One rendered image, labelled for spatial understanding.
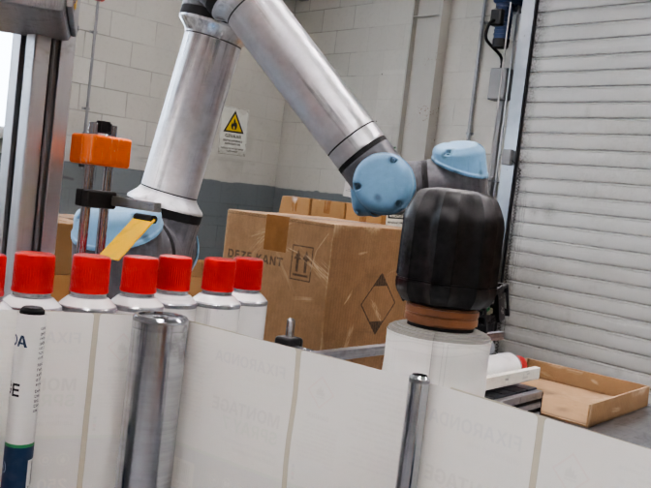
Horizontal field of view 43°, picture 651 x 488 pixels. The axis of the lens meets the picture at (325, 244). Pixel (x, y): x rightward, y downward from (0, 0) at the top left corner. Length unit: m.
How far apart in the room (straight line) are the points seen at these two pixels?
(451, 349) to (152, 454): 0.23
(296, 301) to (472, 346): 0.75
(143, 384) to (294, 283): 0.83
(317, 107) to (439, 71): 5.39
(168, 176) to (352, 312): 0.40
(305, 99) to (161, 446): 0.60
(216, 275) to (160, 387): 0.30
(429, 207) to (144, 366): 0.25
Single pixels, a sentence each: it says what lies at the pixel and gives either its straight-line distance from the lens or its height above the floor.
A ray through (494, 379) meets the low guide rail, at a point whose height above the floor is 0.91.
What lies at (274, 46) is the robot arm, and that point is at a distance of 1.08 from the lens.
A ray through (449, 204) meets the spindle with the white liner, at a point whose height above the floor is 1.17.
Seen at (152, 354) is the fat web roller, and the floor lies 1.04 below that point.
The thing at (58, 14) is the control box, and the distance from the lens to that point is 0.75.
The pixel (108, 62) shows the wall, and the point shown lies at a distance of 6.79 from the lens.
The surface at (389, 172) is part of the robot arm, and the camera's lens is 1.02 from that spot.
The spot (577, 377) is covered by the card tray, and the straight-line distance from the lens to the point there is 1.79.
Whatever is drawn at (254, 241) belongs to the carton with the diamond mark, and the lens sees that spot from 1.44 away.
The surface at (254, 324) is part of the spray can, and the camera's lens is 0.89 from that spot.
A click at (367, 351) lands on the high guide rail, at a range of 1.15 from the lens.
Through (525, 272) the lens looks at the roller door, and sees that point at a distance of 5.67.
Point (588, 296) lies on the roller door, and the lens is 5.43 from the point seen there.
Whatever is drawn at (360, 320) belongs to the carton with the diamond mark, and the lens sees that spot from 1.43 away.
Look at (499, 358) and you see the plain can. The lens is 1.41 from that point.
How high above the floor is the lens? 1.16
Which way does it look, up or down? 3 degrees down
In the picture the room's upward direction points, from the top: 7 degrees clockwise
